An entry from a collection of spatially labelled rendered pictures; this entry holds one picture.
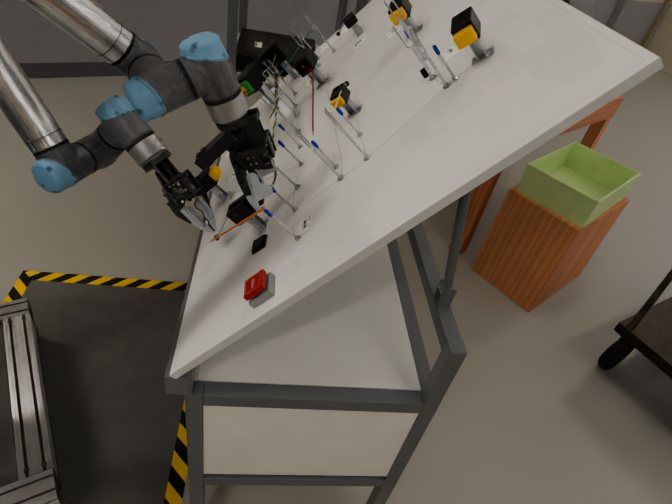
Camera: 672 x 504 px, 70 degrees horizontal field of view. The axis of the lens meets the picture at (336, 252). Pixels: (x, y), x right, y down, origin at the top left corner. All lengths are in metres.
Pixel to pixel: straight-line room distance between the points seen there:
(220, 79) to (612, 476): 2.17
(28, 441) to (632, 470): 2.31
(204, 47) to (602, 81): 0.63
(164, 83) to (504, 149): 0.58
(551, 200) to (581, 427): 1.08
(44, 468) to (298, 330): 0.92
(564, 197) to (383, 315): 1.48
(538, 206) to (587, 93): 1.88
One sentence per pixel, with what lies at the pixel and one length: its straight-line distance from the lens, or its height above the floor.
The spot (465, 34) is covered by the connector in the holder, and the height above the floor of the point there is 1.56.
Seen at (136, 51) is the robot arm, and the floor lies 1.43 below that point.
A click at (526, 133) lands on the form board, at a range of 0.80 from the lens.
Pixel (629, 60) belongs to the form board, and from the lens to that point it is 0.84.
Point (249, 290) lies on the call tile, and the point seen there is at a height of 1.10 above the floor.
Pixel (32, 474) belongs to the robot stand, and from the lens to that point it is 1.80.
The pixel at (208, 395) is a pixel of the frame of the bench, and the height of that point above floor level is 0.80.
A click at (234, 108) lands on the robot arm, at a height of 1.38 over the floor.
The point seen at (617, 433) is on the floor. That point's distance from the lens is 2.65.
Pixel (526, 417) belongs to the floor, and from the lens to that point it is 2.43.
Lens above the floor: 1.77
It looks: 39 degrees down
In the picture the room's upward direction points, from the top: 13 degrees clockwise
